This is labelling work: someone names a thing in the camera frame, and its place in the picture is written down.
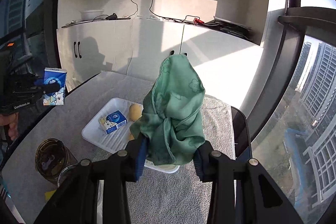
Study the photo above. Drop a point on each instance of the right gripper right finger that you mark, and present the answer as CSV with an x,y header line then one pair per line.
x,y
242,192

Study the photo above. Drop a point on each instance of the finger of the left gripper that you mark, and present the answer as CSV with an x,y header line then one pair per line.
x,y
46,89

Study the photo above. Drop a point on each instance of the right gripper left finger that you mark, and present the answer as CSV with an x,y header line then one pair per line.
x,y
121,167

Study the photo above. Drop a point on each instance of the blue Vinda tissue pack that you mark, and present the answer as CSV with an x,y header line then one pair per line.
x,y
55,75

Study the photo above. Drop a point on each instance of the yellow sponge block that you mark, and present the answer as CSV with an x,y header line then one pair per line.
x,y
49,194

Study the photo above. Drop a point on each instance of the tan beauty sponge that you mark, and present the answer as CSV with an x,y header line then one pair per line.
x,y
135,112

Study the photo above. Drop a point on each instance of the green patterned cloth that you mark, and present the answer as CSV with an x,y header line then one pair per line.
x,y
171,117

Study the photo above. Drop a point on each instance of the person's left hand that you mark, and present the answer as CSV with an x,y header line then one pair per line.
x,y
10,125

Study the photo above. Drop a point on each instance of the amber glass tumbler green sleeve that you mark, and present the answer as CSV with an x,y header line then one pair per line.
x,y
51,158

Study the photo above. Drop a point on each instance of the white plastic tray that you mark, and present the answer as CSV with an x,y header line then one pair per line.
x,y
95,133

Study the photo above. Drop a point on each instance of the white bowl on counter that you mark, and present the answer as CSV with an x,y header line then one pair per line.
x,y
90,14

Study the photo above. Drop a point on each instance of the white lower cabinet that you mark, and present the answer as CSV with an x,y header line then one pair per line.
x,y
136,47

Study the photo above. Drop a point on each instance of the dark papers stack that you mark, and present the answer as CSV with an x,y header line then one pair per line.
x,y
231,28

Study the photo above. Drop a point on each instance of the red gadget on counter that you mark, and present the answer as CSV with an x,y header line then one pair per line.
x,y
198,21

